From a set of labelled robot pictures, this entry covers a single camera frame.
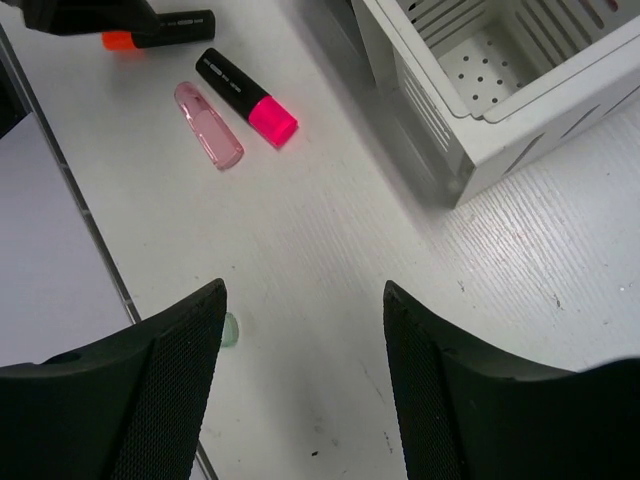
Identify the pink cap black highlighter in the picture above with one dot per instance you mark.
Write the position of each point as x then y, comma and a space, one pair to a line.
247, 98

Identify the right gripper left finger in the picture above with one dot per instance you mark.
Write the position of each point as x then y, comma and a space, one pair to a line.
128, 406

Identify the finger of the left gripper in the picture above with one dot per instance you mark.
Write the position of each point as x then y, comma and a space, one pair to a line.
70, 18

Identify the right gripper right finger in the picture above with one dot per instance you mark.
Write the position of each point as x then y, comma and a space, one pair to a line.
469, 410

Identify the white metal organizer box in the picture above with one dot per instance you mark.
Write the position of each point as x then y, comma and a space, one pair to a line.
495, 85

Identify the clear green eraser case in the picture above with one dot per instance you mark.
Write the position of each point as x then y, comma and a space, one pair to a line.
231, 332

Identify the clear pink eraser case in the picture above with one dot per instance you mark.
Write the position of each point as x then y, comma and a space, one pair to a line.
212, 132

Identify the orange cap black highlighter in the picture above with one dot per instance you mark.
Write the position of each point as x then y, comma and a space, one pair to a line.
175, 29

